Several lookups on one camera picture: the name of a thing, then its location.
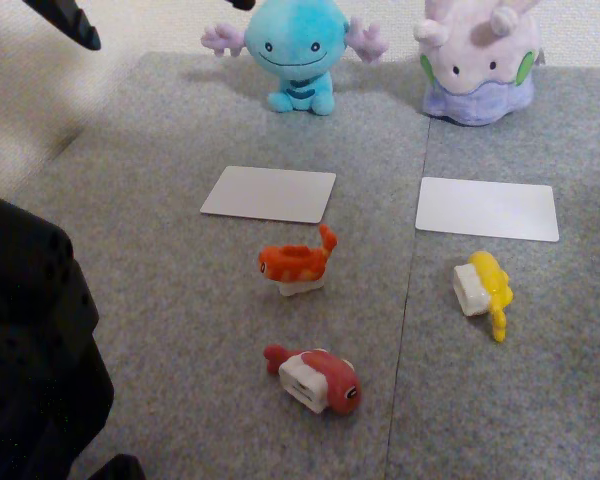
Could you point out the white rectangular card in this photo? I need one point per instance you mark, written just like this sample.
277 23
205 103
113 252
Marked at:
270 195
487 210

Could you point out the yellow egg sushi toy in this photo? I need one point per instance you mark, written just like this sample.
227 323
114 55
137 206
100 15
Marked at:
492 280

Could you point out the lilac Goomy plush toy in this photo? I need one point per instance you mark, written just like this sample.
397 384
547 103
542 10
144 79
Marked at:
480 65

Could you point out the grey carpet mat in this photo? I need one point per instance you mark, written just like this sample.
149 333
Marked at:
505 400
180 300

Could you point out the orange shrimp sushi toy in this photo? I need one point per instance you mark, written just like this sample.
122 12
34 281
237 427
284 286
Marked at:
290 262

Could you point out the red tuna sushi toy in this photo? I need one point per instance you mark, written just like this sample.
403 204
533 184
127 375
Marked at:
335 375

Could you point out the blue Wooper plush toy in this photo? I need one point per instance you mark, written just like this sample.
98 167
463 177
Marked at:
290 45

